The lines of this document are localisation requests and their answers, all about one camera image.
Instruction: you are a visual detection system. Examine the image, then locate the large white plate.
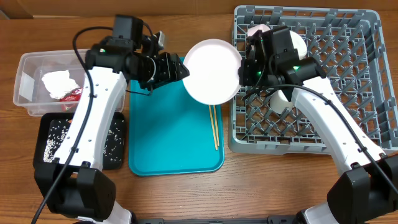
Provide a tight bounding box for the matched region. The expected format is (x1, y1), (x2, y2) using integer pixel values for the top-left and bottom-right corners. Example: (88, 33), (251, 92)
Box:
(183, 39), (242, 105)

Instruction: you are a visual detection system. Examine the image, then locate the white cup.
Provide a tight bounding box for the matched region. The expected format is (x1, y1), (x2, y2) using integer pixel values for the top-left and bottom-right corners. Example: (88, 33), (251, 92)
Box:
(269, 90), (294, 114)

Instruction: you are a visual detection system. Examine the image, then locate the white bowl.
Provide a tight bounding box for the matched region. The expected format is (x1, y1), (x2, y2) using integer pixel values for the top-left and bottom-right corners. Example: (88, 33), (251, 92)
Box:
(247, 24), (270, 37)

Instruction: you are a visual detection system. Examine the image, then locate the small white plate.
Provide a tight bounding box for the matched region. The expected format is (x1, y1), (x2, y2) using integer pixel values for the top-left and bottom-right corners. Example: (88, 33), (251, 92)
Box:
(290, 31), (307, 60)

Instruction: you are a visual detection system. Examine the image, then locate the white rice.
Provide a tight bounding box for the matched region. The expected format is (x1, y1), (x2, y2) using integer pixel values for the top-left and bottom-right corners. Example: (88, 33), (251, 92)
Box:
(43, 119), (126, 170)

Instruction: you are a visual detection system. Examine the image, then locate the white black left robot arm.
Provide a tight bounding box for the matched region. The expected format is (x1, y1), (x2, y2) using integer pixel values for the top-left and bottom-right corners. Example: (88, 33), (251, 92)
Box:
(34, 15), (189, 223)

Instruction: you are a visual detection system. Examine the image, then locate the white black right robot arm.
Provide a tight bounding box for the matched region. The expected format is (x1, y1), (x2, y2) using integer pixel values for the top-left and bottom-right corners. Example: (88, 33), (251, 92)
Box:
(238, 25), (397, 224)

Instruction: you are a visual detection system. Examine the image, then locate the grey dishwasher rack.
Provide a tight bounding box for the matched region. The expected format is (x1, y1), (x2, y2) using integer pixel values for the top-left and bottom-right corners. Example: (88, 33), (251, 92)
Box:
(228, 6), (397, 161)

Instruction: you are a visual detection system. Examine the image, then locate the clear plastic waste bin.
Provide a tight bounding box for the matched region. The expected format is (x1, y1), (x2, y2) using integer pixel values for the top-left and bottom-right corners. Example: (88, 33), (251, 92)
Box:
(12, 49), (126, 118)

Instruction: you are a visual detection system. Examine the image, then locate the right wooden chopstick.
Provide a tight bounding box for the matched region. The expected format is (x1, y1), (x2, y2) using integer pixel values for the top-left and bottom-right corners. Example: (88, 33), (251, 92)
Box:
(213, 105), (220, 149)

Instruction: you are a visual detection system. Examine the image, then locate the wooden chopstick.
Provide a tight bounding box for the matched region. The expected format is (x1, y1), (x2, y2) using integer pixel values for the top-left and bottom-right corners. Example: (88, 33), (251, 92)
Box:
(213, 105), (220, 149)
(208, 105), (218, 151)

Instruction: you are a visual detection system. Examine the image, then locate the left wooden chopstick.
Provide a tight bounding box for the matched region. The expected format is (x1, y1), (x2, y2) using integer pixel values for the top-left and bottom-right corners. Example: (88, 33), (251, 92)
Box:
(208, 105), (218, 151)

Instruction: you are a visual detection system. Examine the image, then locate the teal serving tray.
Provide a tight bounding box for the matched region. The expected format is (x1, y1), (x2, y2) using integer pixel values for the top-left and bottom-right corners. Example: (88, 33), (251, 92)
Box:
(128, 81), (225, 176)

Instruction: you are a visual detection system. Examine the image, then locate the red snack wrapper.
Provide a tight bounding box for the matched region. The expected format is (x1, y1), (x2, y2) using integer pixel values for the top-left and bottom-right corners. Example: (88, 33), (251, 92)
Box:
(60, 88), (83, 111)

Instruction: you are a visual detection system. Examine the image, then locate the white paper napkin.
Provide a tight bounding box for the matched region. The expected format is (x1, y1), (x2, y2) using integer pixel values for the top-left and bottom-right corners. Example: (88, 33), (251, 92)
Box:
(42, 70), (80, 100)

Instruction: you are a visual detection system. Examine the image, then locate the black rectangular tray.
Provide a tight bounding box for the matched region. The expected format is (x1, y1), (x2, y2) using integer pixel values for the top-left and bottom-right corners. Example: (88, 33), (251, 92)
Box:
(33, 112), (127, 170)

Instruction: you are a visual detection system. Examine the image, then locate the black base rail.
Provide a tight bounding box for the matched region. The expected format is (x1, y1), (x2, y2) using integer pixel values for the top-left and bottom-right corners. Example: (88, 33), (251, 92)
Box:
(137, 215), (297, 224)

